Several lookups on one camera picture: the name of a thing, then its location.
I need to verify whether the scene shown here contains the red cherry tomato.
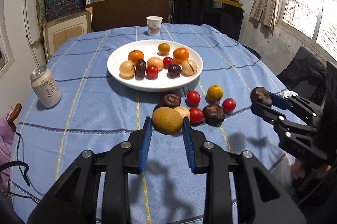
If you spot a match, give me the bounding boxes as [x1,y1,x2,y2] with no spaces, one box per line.
[222,98,236,113]
[189,107,204,125]
[163,57,174,69]
[146,65,159,79]
[186,90,201,106]

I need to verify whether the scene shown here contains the large dark purple fruit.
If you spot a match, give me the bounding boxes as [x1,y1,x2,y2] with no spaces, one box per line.
[203,104,225,126]

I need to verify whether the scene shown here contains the small tan fruit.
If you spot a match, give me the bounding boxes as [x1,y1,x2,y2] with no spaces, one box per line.
[174,106,190,119]

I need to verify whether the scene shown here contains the large yellow pear fruit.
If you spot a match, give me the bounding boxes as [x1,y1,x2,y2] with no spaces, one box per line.
[152,107,183,135]

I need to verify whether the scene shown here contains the yellow orange tomato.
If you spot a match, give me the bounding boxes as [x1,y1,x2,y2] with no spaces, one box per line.
[207,85,223,102]

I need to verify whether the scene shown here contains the pale yellow apple fruit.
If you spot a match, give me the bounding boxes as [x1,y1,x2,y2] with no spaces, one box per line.
[119,60,135,78]

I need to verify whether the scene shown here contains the red cherry tomato back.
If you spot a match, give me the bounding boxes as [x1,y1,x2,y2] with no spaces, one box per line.
[146,65,159,79]

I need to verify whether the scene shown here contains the yellow tomato back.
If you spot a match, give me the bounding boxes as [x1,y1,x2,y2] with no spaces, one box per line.
[158,43,171,56]

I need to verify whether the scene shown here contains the red cherry tomato front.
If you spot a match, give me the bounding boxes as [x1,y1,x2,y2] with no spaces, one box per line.
[189,107,204,125]

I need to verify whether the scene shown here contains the dark purple fruit back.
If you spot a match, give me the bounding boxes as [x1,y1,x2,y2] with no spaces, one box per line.
[160,93,181,108]

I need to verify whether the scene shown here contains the person's right hand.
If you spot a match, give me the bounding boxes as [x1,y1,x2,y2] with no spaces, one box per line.
[291,158,332,180]

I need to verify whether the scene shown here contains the crumpled white tissue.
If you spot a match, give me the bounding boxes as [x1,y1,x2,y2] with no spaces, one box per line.
[278,90,298,98]

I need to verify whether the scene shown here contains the black chair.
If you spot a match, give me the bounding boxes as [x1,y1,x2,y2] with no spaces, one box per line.
[277,47,336,106]

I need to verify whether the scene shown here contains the blue checked tablecloth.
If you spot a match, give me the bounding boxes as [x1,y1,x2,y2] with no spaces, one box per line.
[11,24,294,223]

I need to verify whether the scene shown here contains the cracked beige fruit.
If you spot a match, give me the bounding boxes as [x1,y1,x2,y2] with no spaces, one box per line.
[181,60,198,76]

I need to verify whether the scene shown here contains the small dark plum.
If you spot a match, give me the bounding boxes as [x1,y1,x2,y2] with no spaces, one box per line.
[167,64,182,77]

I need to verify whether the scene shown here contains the pale peach fruit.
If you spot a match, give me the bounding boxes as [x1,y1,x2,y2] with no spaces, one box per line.
[147,57,163,71]

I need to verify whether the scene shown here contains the orange tangerine left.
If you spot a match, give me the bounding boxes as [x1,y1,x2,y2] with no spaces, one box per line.
[128,50,144,65]

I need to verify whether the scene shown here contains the orange tangerine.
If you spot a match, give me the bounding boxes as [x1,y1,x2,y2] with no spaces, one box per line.
[173,47,190,65]
[128,50,144,65]

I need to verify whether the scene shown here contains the red cherry tomato on plate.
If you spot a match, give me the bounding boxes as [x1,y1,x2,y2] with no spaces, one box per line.
[163,57,174,69]

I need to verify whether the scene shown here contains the orange tangerine right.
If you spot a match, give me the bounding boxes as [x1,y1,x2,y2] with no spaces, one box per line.
[173,47,190,65]

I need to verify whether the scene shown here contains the white oval plate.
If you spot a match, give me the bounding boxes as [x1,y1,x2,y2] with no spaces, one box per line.
[107,39,203,92]

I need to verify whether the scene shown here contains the white beverage can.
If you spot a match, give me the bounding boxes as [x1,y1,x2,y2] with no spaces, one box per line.
[30,65,61,108]

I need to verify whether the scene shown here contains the pink cloth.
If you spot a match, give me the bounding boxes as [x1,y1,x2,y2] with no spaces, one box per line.
[0,111,17,188]

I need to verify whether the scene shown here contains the white paper cup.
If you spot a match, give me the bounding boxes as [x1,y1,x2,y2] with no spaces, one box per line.
[146,16,163,36]

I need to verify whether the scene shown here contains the framed picture in carton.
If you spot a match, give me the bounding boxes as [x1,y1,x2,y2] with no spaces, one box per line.
[43,7,92,63]

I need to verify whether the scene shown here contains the brown wooden board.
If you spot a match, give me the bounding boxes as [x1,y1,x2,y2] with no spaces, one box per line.
[86,0,169,32]

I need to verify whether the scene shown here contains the black cable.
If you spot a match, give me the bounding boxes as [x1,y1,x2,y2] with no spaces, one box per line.
[0,131,40,205]

